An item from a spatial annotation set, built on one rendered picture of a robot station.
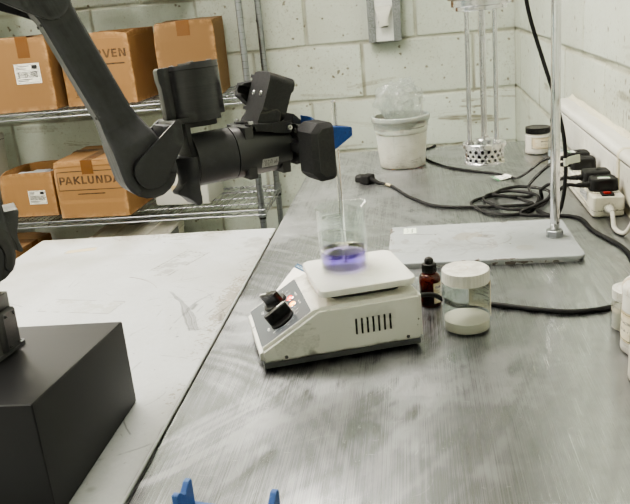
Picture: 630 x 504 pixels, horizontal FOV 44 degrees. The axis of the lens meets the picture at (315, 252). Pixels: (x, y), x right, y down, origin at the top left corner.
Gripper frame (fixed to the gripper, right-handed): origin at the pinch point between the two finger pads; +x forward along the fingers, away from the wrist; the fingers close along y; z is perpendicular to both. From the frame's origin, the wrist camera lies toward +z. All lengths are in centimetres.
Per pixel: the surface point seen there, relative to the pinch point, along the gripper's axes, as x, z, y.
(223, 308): -8.0, -26.0, 20.0
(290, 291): -4.2, -20.0, 5.0
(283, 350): -9.9, -23.5, -3.2
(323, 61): 119, -10, 206
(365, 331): -0.4, -22.9, -6.4
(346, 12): 127, 8, 200
